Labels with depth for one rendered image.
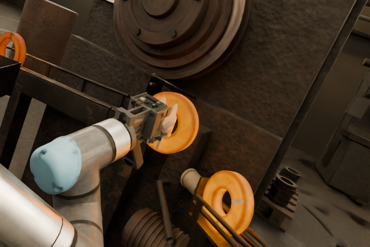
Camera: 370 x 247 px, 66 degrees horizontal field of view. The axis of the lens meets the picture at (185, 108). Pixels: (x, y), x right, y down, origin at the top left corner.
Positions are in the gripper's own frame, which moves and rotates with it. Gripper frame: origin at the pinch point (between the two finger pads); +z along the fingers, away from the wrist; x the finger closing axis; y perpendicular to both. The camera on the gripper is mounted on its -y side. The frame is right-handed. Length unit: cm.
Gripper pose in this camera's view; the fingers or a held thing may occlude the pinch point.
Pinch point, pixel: (171, 115)
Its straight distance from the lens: 70.7
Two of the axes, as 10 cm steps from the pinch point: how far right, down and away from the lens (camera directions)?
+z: 5.0, -2.6, 8.3
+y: 2.9, -8.5, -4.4
